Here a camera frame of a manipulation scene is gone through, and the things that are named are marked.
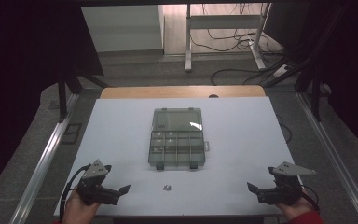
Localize aluminium rail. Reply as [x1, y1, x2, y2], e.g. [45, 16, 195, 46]
[8, 92, 80, 224]
[296, 92, 358, 224]

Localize person's left hand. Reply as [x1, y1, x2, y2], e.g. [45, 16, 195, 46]
[62, 188, 102, 224]

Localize white board mat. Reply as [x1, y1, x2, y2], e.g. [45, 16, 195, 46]
[53, 96, 304, 217]

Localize white power strip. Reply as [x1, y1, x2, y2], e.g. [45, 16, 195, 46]
[273, 63, 291, 78]

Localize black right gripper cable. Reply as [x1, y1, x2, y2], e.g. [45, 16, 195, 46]
[297, 183, 322, 215]

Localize white desk frame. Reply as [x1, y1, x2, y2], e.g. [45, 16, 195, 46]
[184, 3, 273, 73]

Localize black metal stand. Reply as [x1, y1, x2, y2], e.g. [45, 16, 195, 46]
[57, 69, 110, 123]
[262, 3, 349, 122]

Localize wooden table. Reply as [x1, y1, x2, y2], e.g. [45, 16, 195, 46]
[100, 85, 267, 100]

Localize tangle of black floor cables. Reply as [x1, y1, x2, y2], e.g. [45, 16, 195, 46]
[189, 3, 296, 87]

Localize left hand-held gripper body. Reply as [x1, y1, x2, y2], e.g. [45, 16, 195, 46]
[76, 159, 113, 206]

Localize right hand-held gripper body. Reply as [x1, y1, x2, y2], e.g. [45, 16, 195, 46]
[268, 161, 317, 206]

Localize black floor frame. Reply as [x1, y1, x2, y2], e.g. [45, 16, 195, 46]
[61, 122, 83, 145]

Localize dark curtain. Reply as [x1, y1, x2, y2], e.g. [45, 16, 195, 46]
[0, 0, 104, 200]
[320, 0, 358, 153]

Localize person's right hand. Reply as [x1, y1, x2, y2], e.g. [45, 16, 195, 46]
[274, 189, 317, 221]

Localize clear plastic compartment box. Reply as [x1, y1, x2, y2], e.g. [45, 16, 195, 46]
[147, 107, 211, 171]

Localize thin black cable beside table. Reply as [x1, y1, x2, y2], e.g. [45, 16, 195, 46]
[275, 114, 293, 144]

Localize white cabinet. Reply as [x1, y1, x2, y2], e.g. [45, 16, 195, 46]
[80, 4, 166, 53]

